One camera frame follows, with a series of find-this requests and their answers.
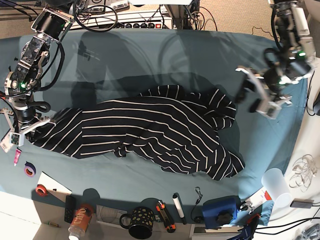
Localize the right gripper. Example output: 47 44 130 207
13 104 39 127

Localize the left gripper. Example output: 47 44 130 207
234 67 288 113

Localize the navy white striped t-shirt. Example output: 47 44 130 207
27 85 245 181

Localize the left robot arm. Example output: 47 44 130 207
234 0 316 120

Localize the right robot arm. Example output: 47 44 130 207
0 0 74 127

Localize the clear plastic screw box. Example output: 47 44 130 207
0 139 13 153

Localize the pink glue tube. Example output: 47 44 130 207
13 147 22 166

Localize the purple tape roll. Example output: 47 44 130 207
24 161 37 178

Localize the orange tape roll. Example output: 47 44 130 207
35 184 49 197

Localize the white paper sheet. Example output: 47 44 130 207
37 171 72 195

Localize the translucent plastic cup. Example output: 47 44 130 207
261 168 293 208

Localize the teal table cloth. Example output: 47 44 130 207
0 29 307 213

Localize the black remote control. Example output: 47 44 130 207
64 195 76 224

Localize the white red card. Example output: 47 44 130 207
245 187 272 209

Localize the blue clamp block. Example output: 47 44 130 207
202 196 239 229

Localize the grey small box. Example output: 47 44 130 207
290 199 314 209

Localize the white power strip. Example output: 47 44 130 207
80 9 173 29

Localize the orange drink bottle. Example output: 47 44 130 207
68 203 94 240

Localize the white black marker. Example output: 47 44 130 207
172 193 187 225

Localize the orange black utility knife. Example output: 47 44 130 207
156 200 176 234

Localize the black mug yellow pattern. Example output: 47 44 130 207
119 206 155 240

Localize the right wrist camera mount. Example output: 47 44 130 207
0 107 56 147

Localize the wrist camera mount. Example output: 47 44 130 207
0 107 56 147
235 65 293 120

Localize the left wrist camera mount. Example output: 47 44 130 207
235 65 293 120

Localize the white cable bundle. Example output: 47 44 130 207
288 154 318 193

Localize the black lanyard with clip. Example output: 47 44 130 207
190 186 204 224

